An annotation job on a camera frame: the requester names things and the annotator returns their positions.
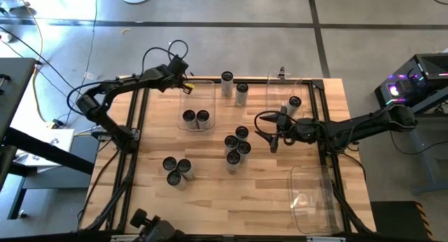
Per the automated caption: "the grey metal stand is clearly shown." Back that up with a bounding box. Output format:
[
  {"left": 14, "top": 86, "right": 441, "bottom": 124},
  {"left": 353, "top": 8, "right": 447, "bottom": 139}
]
[{"left": 395, "top": 91, "right": 448, "bottom": 196}]

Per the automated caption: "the black desk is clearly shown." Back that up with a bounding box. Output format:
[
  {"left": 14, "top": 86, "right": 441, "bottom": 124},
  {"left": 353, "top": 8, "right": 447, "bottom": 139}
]
[{"left": 0, "top": 57, "right": 96, "bottom": 220}]

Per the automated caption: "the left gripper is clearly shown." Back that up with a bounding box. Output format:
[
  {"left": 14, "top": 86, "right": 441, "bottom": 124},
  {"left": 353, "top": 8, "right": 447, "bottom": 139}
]
[{"left": 160, "top": 57, "right": 195, "bottom": 96}]

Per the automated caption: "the clear plastic bin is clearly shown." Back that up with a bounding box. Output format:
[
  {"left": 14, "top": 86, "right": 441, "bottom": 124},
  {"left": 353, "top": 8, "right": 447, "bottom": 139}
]
[
  {"left": 265, "top": 70, "right": 305, "bottom": 123},
  {"left": 176, "top": 80, "right": 216, "bottom": 131},
  {"left": 286, "top": 164, "right": 344, "bottom": 235}
]

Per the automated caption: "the white table edge bracket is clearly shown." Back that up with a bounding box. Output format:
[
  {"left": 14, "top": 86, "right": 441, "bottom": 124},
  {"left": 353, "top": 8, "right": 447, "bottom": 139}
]
[
  {"left": 306, "top": 236, "right": 347, "bottom": 242},
  {"left": 111, "top": 234, "right": 141, "bottom": 242}
]

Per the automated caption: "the yellow floor cable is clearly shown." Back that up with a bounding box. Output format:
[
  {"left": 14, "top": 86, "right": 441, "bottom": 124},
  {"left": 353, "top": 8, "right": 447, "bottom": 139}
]
[{"left": 13, "top": 0, "right": 50, "bottom": 126}]

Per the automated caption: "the black computer with coloured lights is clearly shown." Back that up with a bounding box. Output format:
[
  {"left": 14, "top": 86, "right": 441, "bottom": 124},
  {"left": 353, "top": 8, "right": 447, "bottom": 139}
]
[{"left": 374, "top": 52, "right": 448, "bottom": 108}]

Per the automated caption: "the black bulky device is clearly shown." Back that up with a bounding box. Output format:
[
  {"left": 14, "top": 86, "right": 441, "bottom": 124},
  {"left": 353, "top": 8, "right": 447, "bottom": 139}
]
[{"left": 129, "top": 208, "right": 186, "bottom": 242}]

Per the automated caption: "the black aluminium table frame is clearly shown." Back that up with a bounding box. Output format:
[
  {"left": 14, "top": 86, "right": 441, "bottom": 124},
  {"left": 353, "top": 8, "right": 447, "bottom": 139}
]
[{"left": 78, "top": 76, "right": 377, "bottom": 236}]

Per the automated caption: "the white printed box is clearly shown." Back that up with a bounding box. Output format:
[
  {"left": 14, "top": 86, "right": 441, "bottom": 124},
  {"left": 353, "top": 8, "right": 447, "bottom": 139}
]
[{"left": 13, "top": 128, "right": 75, "bottom": 173}]

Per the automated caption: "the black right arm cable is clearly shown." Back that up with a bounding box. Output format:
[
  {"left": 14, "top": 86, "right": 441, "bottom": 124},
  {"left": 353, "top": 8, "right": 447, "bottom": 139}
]
[{"left": 253, "top": 110, "right": 284, "bottom": 136}]

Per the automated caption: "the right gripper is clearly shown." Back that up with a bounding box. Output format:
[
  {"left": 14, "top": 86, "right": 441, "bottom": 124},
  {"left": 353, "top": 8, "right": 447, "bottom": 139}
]
[{"left": 254, "top": 106, "right": 318, "bottom": 154}]

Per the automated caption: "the black box with hazard stripes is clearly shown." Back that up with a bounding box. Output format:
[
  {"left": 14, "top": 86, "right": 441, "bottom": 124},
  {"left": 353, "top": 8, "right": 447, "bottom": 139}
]
[{"left": 370, "top": 201, "right": 435, "bottom": 242}]

